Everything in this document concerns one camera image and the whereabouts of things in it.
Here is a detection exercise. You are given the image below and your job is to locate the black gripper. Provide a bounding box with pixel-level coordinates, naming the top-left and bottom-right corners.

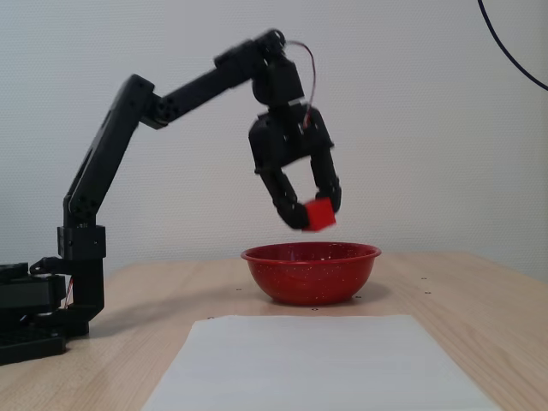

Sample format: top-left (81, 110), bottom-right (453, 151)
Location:
top-left (247, 104), bottom-right (343, 232)

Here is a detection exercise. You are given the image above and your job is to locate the red cube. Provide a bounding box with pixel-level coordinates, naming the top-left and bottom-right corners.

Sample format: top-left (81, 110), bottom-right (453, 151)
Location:
top-left (301, 196), bottom-right (338, 234)

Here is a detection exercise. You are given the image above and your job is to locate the white paper sheet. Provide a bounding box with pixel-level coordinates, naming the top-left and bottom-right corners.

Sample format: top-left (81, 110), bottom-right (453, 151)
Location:
top-left (140, 314), bottom-right (503, 411)

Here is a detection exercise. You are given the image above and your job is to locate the red white black gripper wire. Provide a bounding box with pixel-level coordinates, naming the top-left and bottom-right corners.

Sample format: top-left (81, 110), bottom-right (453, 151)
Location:
top-left (283, 39), bottom-right (320, 129)

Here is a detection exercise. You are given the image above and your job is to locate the black hanging cable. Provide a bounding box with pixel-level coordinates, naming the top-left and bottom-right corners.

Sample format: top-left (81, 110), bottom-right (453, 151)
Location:
top-left (477, 0), bottom-right (548, 92)

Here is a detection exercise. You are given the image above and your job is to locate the red speckled bowl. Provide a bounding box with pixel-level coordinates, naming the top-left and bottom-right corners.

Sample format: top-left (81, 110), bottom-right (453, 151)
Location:
top-left (240, 241), bottom-right (383, 307)

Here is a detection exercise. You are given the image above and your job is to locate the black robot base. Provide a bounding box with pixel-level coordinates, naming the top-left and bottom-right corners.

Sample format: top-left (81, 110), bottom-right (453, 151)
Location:
top-left (0, 263), bottom-right (69, 366)

